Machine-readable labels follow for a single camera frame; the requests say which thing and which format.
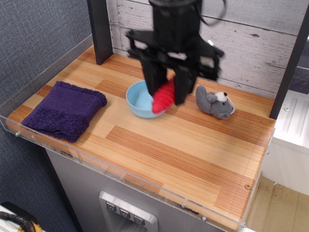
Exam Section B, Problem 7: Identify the white ribbed plastic bin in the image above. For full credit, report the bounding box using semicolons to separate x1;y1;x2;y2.
274;90;309;148

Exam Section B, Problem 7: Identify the clear acrylic guard rail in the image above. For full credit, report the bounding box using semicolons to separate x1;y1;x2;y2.
0;35;274;232

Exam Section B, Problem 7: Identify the purple folded cloth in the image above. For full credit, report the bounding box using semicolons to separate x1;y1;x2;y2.
22;81;107;143

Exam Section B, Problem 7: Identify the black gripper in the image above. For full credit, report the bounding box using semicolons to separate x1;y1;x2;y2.
126;0;224;105

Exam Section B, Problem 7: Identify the black and yellow cable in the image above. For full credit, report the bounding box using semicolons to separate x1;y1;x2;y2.
0;211;41;232

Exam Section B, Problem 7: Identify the light blue bowl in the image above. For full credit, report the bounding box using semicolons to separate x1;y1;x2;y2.
126;80;170;118

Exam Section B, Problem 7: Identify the black vertical post right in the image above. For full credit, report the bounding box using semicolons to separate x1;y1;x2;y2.
269;6;309;119

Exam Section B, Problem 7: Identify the black vertical post left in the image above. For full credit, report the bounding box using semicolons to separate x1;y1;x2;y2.
87;0;113;65

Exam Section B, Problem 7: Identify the grey plush koala toy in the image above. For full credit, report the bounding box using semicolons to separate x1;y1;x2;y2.
196;86;236;119

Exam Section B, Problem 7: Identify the black vertical post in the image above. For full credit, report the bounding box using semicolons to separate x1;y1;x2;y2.
269;6;309;119
87;0;113;65

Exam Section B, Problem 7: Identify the red handled metal spoon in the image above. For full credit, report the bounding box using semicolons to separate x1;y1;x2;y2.
152;77;175;114

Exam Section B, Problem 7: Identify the grey toy fridge dispenser panel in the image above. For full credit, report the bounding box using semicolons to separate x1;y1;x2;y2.
99;191;159;232

